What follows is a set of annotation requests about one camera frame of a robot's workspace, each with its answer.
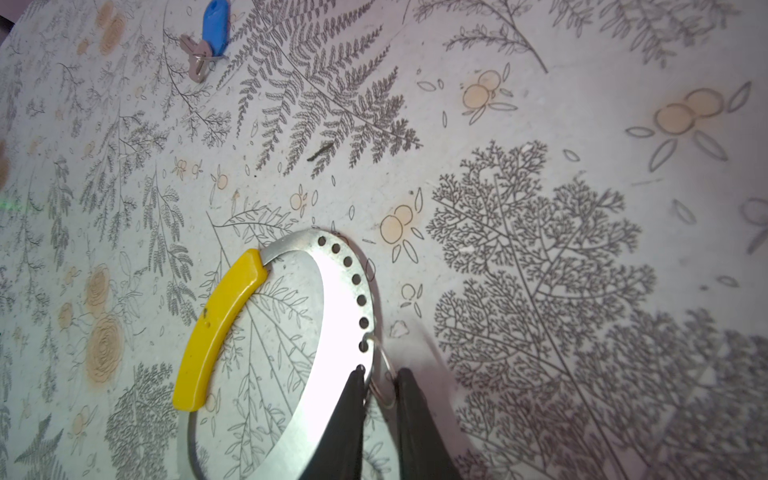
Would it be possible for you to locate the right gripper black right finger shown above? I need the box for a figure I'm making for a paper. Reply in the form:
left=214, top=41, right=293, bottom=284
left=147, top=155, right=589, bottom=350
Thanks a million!
left=395, top=368, right=461, bottom=480

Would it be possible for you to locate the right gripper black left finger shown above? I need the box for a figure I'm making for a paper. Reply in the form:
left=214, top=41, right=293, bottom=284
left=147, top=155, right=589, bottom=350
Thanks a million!
left=300, top=365, right=367, bottom=480

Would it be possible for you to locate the grey keyring loop yellow tag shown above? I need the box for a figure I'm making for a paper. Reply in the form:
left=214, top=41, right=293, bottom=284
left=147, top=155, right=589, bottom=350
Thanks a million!
left=173, top=229, right=377, bottom=479

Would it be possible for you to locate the key with blue tag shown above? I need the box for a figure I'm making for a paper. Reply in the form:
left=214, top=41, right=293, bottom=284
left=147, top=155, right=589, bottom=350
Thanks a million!
left=179, top=0, right=230, bottom=83

